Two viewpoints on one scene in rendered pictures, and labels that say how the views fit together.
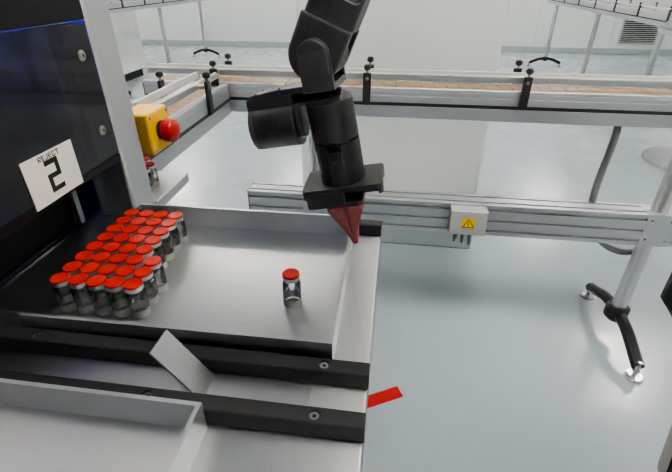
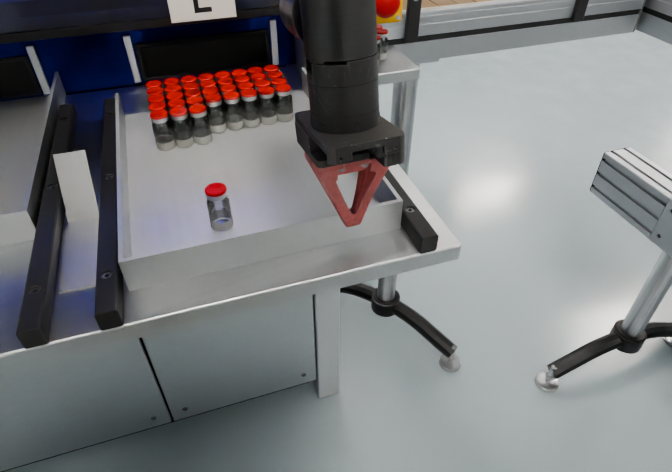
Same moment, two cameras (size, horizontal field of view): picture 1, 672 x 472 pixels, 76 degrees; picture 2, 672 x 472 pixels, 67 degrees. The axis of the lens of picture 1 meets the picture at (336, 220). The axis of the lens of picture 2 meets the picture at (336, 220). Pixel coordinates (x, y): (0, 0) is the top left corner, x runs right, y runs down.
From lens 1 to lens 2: 0.49 m
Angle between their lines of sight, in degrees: 52
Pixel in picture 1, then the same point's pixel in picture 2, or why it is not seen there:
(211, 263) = (260, 149)
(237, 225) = not seen: hidden behind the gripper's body
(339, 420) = (27, 310)
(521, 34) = not seen: outside the picture
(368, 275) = (315, 269)
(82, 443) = (20, 186)
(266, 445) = (22, 280)
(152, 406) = (31, 191)
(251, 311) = (195, 203)
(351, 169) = (322, 109)
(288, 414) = (33, 272)
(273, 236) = not seen: hidden behind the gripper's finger
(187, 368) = (76, 190)
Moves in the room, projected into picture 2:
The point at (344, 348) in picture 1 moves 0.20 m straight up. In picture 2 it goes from (163, 291) to (94, 72)
